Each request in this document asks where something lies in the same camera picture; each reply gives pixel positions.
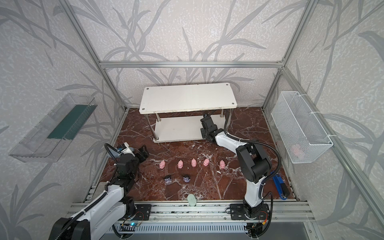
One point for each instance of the pink pig toy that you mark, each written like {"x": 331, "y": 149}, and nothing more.
{"x": 194, "y": 163}
{"x": 180, "y": 164}
{"x": 222, "y": 164}
{"x": 162, "y": 164}
{"x": 206, "y": 162}

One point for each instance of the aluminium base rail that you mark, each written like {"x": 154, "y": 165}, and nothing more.
{"x": 219, "y": 211}

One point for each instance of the blue handled tool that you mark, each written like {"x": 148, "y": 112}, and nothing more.
{"x": 281, "y": 187}

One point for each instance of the pink toy in basket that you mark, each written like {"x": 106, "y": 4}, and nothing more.
{"x": 298, "y": 152}

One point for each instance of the dark cartoon figure toy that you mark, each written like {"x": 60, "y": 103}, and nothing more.
{"x": 168, "y": 179}
{"x": 186, "y": 178}

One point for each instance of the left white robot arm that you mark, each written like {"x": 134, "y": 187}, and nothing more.
{"x": 113, "y": 204}

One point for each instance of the dark cartoon figure toy right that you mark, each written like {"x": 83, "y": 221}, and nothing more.
{"x": 186, "y": 178}

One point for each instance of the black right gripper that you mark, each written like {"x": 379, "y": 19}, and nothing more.
{"x": 205, "y": 124}

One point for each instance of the white two-tier shelf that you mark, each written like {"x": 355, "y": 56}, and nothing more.
{"x": 185, "y": 98}

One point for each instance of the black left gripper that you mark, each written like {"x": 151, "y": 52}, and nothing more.
{"x": 140, "y": 153}

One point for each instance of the white wire mesh basket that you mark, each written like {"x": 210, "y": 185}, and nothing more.
{"x": 298, "y": 124}

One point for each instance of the pale green oval object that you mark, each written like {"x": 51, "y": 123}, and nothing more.
{"x": 192, "y": 200}

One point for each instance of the dark cartoon figure toy left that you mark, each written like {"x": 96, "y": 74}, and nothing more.
{"x": 168, "y": 179}

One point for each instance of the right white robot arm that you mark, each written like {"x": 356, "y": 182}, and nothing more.
{"x": 254, "y": 162}

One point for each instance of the clear plastic wall bin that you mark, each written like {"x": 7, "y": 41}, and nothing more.
{"x": 50, "y": 138}

